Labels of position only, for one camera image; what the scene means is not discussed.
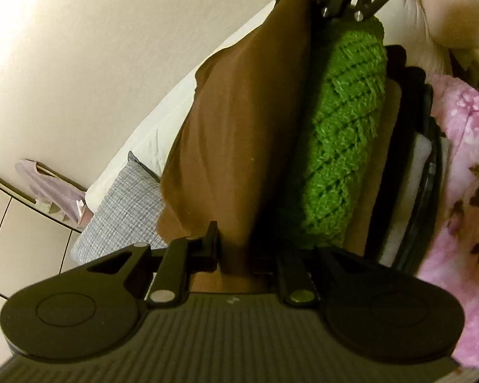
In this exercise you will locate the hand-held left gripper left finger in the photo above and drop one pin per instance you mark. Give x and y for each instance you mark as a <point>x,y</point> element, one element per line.
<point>209,247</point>

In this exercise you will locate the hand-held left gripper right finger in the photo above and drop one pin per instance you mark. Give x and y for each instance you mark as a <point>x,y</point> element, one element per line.
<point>291,275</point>

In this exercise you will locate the brown long-sleeve shirt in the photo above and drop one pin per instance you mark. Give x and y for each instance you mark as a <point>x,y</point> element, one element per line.
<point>239,147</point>

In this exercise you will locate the black storage bag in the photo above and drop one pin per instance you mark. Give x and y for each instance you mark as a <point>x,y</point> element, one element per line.
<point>423,207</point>

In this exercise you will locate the pink folded blanket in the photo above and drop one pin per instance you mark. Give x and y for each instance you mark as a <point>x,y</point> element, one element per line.
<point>463,8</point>

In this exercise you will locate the grey woven pillow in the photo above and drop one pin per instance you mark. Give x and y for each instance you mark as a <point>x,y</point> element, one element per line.
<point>115,207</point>

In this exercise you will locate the green knitted sweater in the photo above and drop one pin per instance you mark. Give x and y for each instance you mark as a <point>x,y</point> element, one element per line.
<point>343,127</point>

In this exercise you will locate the lilac hanging garment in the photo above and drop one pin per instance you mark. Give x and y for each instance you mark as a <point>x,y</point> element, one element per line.
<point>52,191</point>

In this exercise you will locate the pink floral blanket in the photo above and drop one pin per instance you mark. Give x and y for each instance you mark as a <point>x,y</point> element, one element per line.
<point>463,207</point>

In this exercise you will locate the cream wardrobe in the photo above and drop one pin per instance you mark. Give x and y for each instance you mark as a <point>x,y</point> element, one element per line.
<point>24,247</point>

